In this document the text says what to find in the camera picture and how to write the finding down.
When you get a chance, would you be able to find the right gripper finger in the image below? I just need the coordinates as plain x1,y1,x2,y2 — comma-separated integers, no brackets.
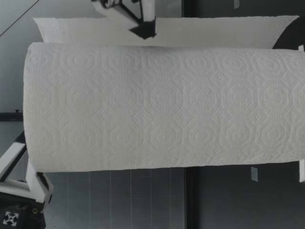
91,0,157,41

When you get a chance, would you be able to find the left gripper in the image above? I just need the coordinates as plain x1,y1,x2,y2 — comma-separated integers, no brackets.
0,130,53,229

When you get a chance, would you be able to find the white paper towel sheet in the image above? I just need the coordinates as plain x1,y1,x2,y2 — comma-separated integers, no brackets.
32,15,300,50

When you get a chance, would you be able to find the white paper towel roll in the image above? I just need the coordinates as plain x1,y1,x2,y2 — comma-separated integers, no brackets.
23,42,301,173

